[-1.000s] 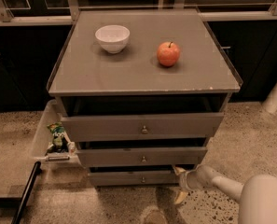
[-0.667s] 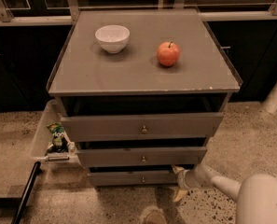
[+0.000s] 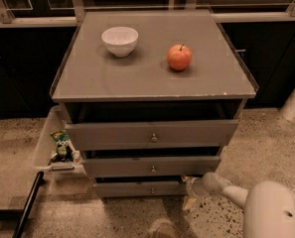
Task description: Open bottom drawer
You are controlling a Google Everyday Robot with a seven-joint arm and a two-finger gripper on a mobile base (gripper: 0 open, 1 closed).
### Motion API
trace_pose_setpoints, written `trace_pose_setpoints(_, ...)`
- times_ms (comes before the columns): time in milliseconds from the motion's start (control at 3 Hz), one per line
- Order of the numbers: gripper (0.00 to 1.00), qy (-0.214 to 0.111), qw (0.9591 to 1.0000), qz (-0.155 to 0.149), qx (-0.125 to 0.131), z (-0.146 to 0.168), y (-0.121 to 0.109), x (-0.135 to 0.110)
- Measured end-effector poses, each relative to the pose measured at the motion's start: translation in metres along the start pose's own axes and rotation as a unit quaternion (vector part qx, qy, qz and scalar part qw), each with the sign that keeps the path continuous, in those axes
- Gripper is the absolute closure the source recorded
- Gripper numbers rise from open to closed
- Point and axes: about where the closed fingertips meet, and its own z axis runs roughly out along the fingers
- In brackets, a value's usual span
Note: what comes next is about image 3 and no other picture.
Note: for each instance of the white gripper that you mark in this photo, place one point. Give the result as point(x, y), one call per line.
point(196, 187)

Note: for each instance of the grey bottom drawer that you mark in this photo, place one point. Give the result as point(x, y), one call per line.
point(141, 188)

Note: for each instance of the grey drawer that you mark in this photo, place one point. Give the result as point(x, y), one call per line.
point(151, 135)
point(141, 188)
point(150, 167)

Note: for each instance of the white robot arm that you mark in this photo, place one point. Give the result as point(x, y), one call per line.
point(268, 207)

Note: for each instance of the grey middle drawer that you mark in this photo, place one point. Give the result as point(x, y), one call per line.
point(150, 167)

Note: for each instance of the grey top drawer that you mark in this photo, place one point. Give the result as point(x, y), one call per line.
point(151, 135)

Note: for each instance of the grey drawer cabinet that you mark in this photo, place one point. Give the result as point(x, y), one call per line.
point(95, 86)

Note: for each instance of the green snack bag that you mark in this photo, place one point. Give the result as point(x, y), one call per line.
point(63, 152)

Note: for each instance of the red apple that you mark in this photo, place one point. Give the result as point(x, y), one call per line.
point(179, 57)

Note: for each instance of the black pole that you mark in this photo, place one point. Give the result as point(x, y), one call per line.
point(38, 181)

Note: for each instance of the clear plastic bin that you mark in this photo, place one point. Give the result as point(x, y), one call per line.
point(47, 146)

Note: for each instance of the white ceramic bowl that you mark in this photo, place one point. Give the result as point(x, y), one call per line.
point(120, 41)

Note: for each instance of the metal railing frame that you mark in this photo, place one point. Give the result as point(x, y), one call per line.
point(34, 20)

